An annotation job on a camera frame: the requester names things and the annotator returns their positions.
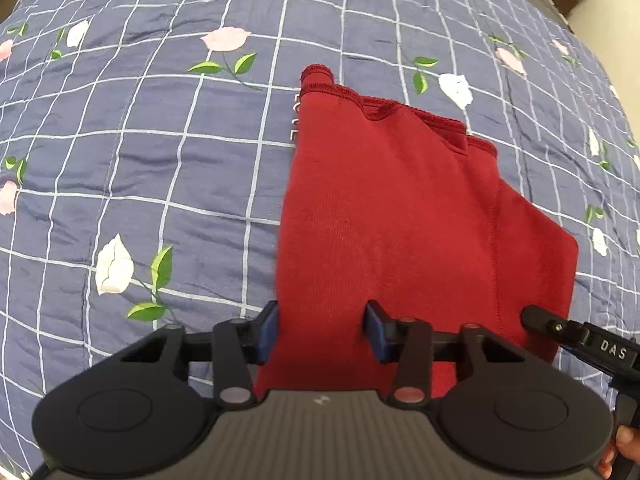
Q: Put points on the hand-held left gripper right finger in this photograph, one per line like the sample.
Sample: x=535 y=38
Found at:
x=375 y=330

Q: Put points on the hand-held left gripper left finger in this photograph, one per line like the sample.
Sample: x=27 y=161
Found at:
x=267 y=332

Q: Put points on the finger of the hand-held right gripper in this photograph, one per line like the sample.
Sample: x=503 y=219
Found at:
x=547 y=324

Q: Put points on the red knit sweater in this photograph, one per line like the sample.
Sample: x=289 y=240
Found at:
x=375 y=210

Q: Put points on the person's right hand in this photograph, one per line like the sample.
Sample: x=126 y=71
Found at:
x=631 y=450

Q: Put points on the blue floral checked quilt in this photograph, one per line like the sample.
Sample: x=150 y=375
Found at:
x=150 y=160

